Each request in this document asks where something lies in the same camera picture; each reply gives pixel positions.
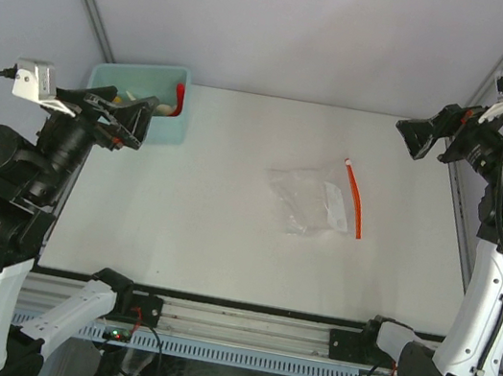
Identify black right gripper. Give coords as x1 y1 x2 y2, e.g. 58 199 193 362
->
392 80 503 187

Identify clear zip top bag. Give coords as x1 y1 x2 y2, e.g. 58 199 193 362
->
267 158 363 240

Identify white fake bone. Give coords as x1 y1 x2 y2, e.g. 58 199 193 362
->
125 89 144 102

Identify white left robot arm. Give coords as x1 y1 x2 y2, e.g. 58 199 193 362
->
0 86 158 376

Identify aluminium frame rail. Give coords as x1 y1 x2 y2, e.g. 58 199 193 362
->
14 268 503 376

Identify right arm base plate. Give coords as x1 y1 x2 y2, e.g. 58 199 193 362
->
328 328 394 367

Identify red fake chili pepper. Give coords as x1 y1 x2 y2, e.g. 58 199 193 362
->
170 82 186 117

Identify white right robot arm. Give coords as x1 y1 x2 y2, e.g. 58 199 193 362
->
359 104 503 376

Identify blue slotted cable duct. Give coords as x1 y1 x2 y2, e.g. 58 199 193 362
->
12 307 365 376

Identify teal plastic bin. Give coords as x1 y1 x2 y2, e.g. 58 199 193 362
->
88 63 191 145

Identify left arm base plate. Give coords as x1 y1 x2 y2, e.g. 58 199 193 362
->
110 293 164 328

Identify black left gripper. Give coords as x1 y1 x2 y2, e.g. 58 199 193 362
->
25 72 161 217

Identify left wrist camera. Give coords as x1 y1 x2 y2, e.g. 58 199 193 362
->
12 59 76 117

